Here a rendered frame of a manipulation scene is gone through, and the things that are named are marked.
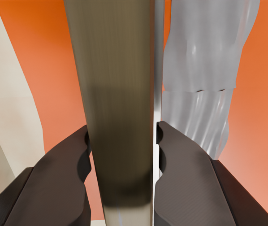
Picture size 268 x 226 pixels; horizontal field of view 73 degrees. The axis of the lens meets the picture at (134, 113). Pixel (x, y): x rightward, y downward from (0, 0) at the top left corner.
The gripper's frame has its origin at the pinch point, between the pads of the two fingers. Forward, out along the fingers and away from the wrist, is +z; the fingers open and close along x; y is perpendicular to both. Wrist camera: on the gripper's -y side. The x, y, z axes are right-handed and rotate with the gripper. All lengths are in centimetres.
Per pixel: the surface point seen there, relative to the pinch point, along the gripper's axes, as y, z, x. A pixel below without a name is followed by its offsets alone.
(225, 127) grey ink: 4.4, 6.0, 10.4
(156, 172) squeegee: 6.7, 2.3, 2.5
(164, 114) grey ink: 2.5, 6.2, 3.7
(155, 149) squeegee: 3.9, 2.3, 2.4
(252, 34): -4.9, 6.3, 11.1
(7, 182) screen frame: 10.2, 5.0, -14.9
